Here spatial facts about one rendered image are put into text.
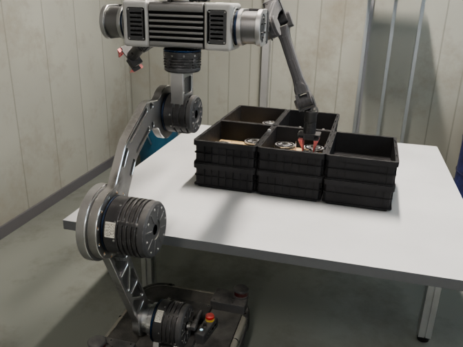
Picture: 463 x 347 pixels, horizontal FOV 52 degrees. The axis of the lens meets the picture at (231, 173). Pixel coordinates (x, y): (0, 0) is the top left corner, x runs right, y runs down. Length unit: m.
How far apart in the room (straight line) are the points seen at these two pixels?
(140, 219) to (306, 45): 3.22
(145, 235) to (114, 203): 0.14
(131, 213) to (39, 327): 1.32
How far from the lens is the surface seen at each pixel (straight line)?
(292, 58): 2.20
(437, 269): 1.78
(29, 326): 2.65
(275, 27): 1.84
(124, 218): 1.42
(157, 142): 4.33
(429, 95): 4.45
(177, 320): 1.89
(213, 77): 4.59
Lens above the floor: 1.55
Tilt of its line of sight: 20 degrees down
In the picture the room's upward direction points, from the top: 2 degrees clockwise
